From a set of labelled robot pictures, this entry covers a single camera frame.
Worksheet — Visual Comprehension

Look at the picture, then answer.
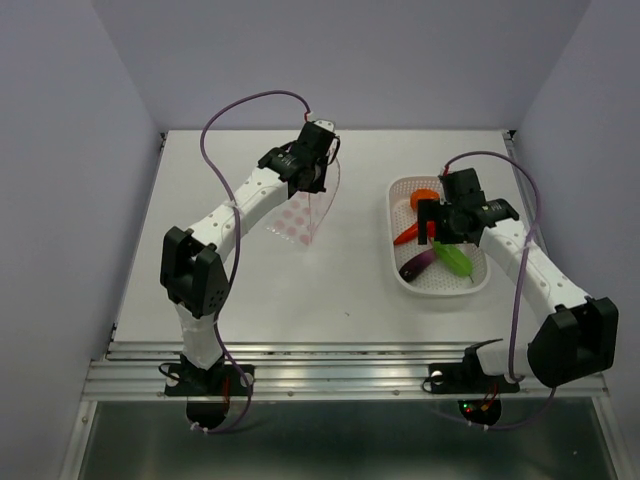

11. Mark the green toy leaf vegetable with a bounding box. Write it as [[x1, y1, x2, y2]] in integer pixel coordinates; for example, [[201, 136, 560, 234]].
[[433, 242, 473, 280]]

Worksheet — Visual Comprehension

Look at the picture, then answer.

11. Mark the purple toy eggplant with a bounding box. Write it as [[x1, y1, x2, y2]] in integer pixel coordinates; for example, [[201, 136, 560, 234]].
[[398, 249, 437, 283]]

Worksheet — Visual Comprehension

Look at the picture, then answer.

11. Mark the clear zip top bag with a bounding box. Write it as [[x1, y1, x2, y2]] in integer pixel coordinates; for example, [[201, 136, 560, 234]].
[[264, 160, 341, 249]]

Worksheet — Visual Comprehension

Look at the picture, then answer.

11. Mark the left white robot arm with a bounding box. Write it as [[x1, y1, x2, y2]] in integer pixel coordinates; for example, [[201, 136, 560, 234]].
[[160, 120, 339, 394]]

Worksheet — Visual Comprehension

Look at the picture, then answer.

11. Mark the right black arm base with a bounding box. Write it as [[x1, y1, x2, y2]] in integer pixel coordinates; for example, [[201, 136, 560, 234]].
[[421, 340, 520, 429]]

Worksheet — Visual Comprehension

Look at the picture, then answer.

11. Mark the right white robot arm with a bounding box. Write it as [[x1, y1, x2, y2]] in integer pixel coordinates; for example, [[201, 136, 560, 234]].
[[417, 169, 619, 390]]

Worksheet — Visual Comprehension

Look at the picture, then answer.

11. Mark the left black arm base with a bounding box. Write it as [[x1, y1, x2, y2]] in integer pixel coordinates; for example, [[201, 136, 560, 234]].
[[158, 355, 255, 434]]

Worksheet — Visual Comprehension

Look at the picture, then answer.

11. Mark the orange toy pumpkin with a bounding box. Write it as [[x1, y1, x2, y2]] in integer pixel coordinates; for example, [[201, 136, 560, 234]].
[[409, 188, 440, 211]]

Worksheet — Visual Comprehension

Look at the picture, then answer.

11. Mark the orange toy carrot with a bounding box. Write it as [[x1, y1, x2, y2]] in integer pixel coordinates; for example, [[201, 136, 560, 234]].
[[393, 223, 419, 246]]

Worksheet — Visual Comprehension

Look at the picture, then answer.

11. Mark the white perforated plastic basket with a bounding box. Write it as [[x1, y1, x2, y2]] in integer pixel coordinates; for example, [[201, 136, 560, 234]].
[[385, 175, 491, 298]]

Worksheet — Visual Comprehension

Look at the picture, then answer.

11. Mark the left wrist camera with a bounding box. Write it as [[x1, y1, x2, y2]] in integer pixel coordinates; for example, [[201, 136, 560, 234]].
[[311, 119, 335, 133]]

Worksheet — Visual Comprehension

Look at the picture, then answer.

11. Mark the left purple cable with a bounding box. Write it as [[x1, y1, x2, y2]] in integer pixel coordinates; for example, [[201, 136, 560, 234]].
[[192, 89, 314, 435]]

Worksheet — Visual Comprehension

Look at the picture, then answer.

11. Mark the aluminium rail frame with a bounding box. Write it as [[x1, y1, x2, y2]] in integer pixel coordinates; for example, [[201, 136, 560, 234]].
[[59, 130, 621, 480]]

